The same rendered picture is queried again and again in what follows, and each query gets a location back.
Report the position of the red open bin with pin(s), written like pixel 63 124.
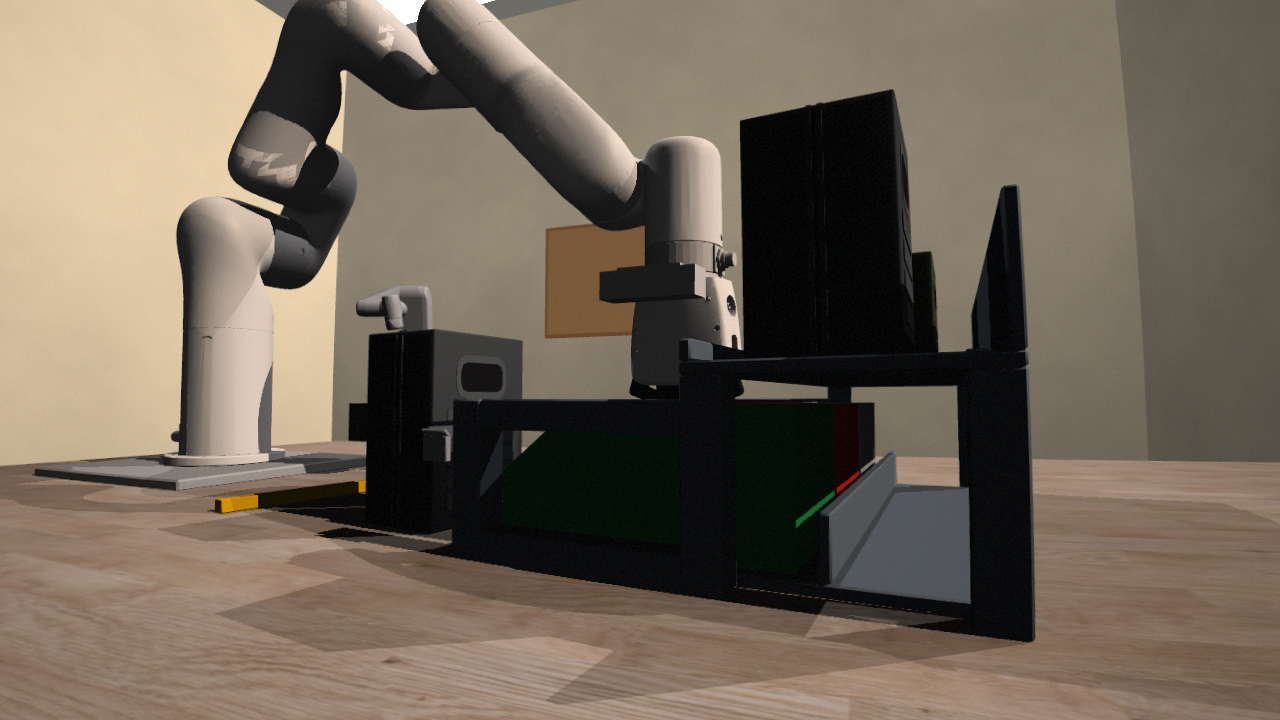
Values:
pixel 846 444

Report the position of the yellow bar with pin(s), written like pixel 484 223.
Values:
pixel 252 501

